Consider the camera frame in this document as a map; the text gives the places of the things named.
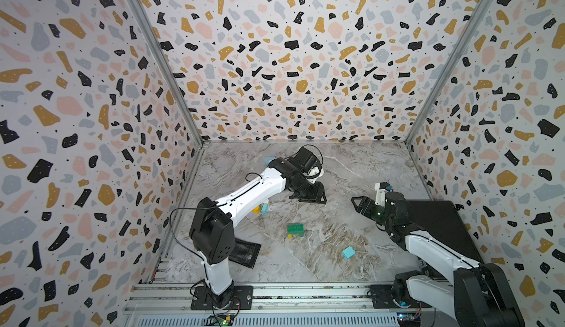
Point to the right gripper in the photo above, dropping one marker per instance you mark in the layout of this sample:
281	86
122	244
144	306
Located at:
365	200

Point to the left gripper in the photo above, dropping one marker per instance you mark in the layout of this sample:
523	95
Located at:
318	197

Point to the dark green long lego brick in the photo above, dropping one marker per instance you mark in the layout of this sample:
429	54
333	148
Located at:
296	229

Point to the light blue lego brick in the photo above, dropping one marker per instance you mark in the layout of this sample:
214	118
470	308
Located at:
349	252
264	208

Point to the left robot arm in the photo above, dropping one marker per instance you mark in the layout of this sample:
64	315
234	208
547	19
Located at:
213	228

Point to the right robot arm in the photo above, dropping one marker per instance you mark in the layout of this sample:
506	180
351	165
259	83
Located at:
453	278

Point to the light blue round puck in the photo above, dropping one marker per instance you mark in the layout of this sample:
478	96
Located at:
268	160

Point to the black hard case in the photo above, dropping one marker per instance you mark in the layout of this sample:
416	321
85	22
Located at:
442	221

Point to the green circuit board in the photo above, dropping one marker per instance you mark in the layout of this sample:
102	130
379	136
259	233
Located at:
224	320

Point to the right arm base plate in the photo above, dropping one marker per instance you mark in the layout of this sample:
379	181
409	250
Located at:
383	296

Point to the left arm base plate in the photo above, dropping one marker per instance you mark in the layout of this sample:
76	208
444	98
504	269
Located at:
238	297

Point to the aluminium frame rail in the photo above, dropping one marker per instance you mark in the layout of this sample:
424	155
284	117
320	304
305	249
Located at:
277	304

